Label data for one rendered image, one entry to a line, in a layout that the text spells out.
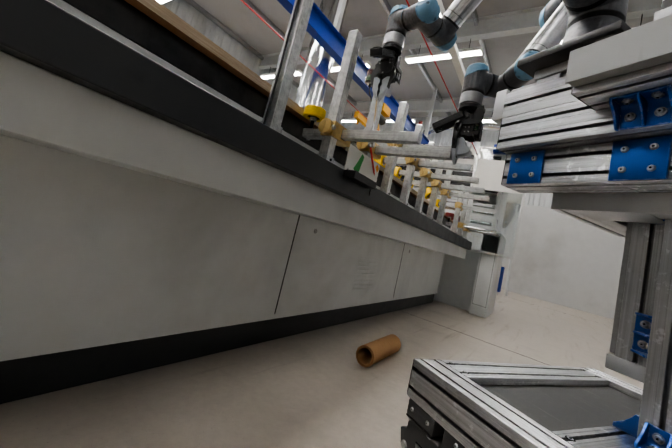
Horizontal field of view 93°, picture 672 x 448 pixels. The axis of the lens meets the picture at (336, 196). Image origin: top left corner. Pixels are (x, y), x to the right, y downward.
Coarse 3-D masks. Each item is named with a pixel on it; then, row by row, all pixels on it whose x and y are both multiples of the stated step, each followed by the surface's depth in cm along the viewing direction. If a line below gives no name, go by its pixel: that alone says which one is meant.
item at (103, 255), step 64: (64, 0) 61; (192, 64) 84; (0, 192) 58; (64, 192) 66; (128, 192) 75; (192, 192) 89; (0, 256) 59; (64, 256) 67; (128, 256) 77; (192, 256) 92; (256, 256) 113; (320, 256) 146; (384, 256) 206; (0, 320) 60; (64, 320) 69; (128, 320) 80; (192, 320) 95; (256, 320) 117; (320, 320) 158; (0, 384) 63; (64, 384) 72
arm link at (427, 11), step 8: (424, 0) 104; (432, 0) 104; (408, 8) 109; (416, 8) 106; (424, 8) 104; (432, 8) 104; (408, 16) 109; (416, 16) 107; (424, 16) 105; (432, 16) 104; (408, 24) 110; (416, 24) 109; (424, 24) 108; (432, 24) 109; (440, 24) 110; (424, 32) 112; (432, 32) 111
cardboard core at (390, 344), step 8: (392, 336) 148; (368, 344) 129; (376, 344) 131; (384, 344) 136; (392, 344) 141; (400, 344) 148; (360, 352) 130; (368, 352) 135; (376, 352) 127; (384, 352) 133; (392, 352) 141; (360, 360) 127; (368, 360) 131; (376, 360) 126
